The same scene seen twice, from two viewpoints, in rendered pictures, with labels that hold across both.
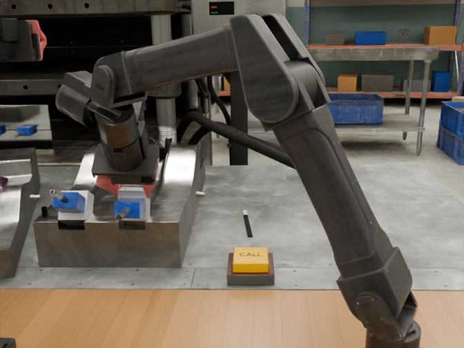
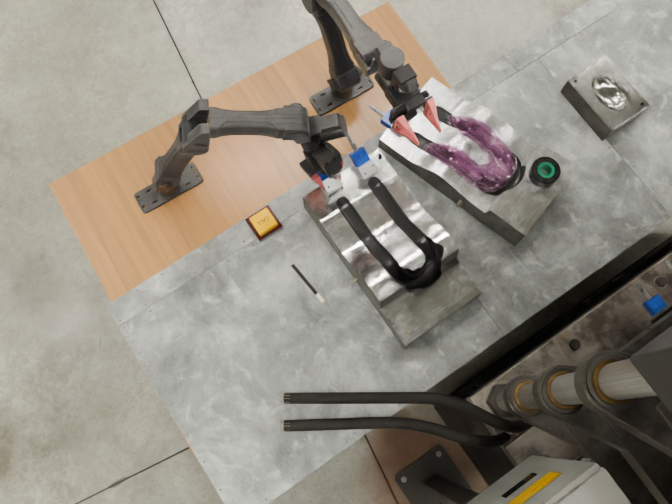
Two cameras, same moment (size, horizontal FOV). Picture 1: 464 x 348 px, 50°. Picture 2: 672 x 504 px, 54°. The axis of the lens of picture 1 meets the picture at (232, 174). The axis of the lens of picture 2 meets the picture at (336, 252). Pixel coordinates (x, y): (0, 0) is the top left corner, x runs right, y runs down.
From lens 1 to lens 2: 198 cm
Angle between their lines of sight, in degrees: 84
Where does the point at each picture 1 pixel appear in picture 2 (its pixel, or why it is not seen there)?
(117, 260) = not seen: hidden behind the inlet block
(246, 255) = (264, 218)
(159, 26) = not seen: hidden behind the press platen
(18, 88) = not seen: outside the picture
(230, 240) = (300, 253)
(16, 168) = (494, 202)
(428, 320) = (163, 237)
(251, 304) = (247, 200)
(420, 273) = (177, 281)
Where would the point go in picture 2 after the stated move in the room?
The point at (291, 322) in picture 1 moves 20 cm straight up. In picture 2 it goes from (221, 198) to (209, 172)
